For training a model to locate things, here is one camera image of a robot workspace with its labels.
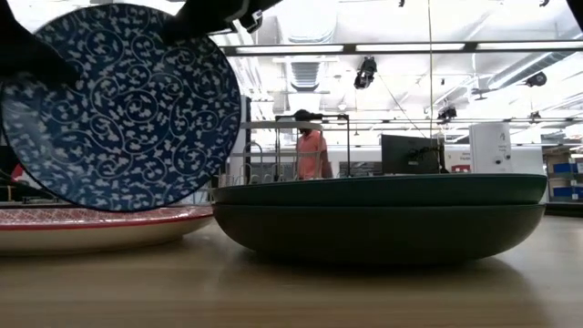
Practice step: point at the white cabinet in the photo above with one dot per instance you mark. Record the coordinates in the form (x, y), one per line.
(492, 155)

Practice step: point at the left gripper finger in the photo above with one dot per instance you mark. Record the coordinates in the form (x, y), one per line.
(23, 59)

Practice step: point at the dark green plate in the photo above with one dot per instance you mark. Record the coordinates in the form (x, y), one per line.
(378, 232)
(378, 191)

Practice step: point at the long white light bar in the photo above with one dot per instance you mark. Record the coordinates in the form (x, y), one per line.
(410, 47)

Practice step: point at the small red object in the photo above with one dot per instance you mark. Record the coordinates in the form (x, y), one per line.
(17, 173)

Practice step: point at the blue storage bin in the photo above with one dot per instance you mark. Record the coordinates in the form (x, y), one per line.
(567, 167)
(567, 191)

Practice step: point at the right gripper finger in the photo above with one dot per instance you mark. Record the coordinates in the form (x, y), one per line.
(205, 18)

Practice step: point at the black hanging camera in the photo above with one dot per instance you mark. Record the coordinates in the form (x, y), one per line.
(364, 75)
(536, 79)
(447, 113)

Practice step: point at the black computer monitor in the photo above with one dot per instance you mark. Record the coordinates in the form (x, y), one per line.
(410, 155)

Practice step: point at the dark blue floral plate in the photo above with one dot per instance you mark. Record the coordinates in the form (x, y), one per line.
(127, 118)

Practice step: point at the person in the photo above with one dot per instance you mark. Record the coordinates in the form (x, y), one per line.
(312, 155)

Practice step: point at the silver air duct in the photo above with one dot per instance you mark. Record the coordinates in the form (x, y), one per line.
(305, 27)

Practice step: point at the black stand frame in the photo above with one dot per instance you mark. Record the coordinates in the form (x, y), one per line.
(349, 146)

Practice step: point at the red patterned plate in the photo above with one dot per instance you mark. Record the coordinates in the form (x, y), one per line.
(91, 232)

